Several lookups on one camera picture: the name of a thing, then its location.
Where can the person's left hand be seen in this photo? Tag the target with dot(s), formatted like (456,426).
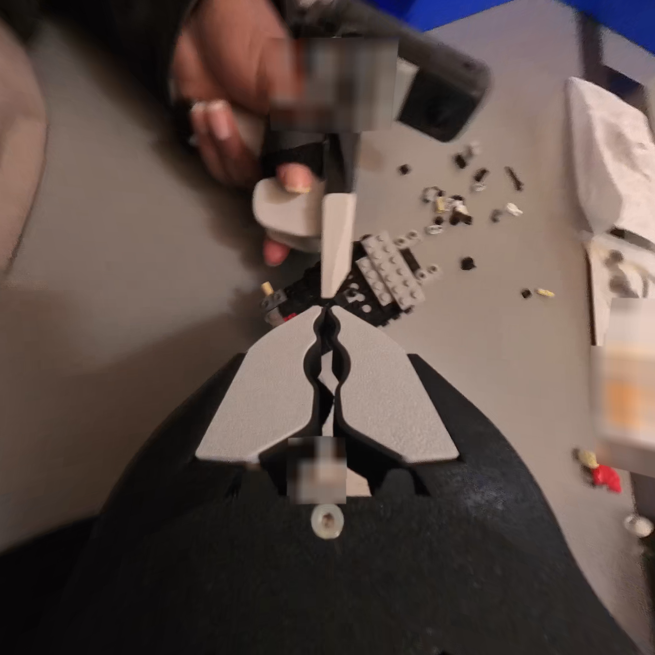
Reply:
(230,66)

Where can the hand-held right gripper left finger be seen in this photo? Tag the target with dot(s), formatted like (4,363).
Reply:
(256,404)

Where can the person's taupe sweatshirt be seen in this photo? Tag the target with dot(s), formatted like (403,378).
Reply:
(20,153)

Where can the white printed paper bag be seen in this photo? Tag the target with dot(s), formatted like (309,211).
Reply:
(609,153)

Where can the black angled brick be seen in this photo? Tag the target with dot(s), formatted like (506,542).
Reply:
(454,200)

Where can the black toy brick car chassis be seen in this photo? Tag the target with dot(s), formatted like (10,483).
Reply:
(394,276)

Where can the black frame plate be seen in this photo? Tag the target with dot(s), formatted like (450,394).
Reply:
(480,175)

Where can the red toy minifigure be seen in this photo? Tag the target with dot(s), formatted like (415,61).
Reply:
(606,476)

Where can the blue storage bin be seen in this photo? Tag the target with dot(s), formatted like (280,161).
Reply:
(486,13)

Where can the white clip plate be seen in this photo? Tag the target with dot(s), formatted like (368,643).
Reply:
(514,209)

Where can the light grey bracket brick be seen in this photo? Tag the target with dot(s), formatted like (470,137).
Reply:
(474,148)

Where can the black clip brick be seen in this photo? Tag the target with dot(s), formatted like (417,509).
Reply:
(466,263)

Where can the grey desk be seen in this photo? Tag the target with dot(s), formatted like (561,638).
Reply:
(128,230)

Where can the person's left forearm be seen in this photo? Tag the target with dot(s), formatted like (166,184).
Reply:
(128,30)

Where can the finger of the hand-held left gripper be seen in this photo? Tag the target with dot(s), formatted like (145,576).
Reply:
(337,235)

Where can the white toy helmet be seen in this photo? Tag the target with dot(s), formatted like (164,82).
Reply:
(638,525)

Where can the person's black trousers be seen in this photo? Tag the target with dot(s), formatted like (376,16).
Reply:
(30,588)

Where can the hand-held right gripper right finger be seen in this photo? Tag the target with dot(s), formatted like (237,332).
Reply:
(394,404)

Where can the black toy wrench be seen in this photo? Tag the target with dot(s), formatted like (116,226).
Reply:
(513,178)

